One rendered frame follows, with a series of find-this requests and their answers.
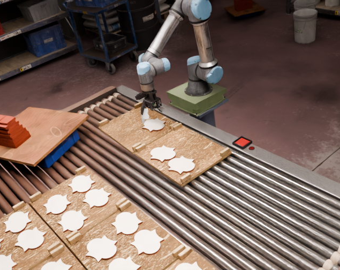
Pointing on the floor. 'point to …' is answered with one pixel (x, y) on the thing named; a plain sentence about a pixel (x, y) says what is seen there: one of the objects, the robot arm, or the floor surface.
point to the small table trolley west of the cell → (91, 53)
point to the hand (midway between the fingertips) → (152, 117)
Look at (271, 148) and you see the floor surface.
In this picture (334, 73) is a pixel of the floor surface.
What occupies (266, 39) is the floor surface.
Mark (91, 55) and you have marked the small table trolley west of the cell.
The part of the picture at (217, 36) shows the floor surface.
